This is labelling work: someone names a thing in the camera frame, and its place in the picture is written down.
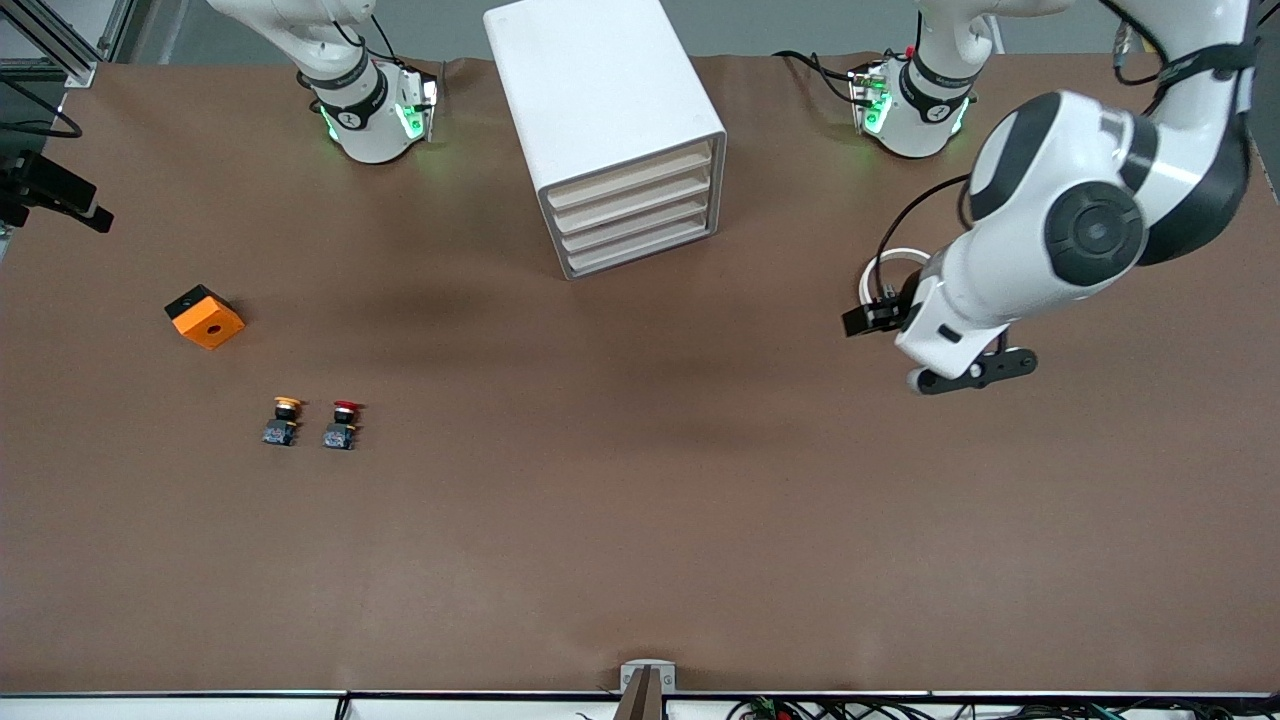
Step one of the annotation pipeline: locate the red push button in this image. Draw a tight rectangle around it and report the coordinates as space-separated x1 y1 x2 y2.
322 400 364 451

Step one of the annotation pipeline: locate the yellow push button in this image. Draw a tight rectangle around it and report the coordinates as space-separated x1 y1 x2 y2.
262 396 304 448

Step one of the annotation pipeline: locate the orange and black box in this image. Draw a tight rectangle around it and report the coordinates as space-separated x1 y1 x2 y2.
164 284 246 350

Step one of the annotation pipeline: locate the brown table cover sheet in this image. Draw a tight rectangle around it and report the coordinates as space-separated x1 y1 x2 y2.
0 52 1280 696

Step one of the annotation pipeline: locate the white curved cable part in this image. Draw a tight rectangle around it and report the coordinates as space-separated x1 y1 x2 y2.
859 247 931 306

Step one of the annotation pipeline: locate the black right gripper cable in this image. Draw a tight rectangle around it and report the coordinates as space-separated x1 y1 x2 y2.
0 78 81 139

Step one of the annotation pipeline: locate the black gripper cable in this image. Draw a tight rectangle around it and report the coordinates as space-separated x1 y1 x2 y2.
0 78 81 139
875 175 976 301

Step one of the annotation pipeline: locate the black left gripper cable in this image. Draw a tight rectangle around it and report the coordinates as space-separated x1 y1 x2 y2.
875 175 976 301

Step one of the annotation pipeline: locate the aluminium frame post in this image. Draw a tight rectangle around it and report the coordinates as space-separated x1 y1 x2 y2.
0 0 136 89

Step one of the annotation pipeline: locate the silver base connector bracket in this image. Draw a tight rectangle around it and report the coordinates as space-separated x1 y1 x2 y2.
398 62 441 143
848 60 893 136

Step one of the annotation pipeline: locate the black base power cable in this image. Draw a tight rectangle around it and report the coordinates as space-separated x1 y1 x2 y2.
773 48 863 107

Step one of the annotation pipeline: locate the black cable bundle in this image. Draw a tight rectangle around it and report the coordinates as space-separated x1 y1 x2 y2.
725 697 1280 720

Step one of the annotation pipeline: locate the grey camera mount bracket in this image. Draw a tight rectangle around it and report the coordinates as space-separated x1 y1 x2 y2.
612 660 677 720

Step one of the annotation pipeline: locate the white table edge rail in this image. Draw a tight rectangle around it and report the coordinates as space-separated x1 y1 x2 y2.
0 688 1280 720

